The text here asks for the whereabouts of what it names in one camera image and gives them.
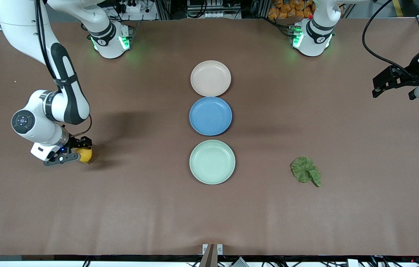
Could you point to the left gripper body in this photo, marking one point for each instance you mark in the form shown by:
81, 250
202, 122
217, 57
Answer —
409, 75

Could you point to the yellow lemon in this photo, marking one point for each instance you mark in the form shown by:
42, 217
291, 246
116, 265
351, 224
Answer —
86, 155

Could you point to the green lettuce leaf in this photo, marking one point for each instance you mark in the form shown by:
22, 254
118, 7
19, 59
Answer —
304, 168

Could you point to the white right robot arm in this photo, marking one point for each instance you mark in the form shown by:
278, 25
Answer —
20, 22

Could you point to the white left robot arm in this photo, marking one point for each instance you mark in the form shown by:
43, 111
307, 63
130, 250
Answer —
317, 37

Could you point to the blue round plate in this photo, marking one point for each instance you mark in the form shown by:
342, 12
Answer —
210, 116

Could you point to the pale green round plate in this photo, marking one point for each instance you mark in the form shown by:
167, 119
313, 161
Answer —
212, 162

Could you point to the beige round plate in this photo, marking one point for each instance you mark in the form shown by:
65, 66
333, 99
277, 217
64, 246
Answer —
210, 78

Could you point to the white power strip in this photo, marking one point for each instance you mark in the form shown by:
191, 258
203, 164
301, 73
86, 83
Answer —
135, 8

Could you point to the small white box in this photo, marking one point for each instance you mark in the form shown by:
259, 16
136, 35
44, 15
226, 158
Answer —
353, 263

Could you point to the grey power adapter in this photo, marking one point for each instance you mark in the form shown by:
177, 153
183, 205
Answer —
238, 262

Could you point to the brown camera post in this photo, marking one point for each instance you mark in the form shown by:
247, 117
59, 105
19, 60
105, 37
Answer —
207, 257

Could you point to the white mount bracket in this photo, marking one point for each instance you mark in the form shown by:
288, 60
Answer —
220, 249

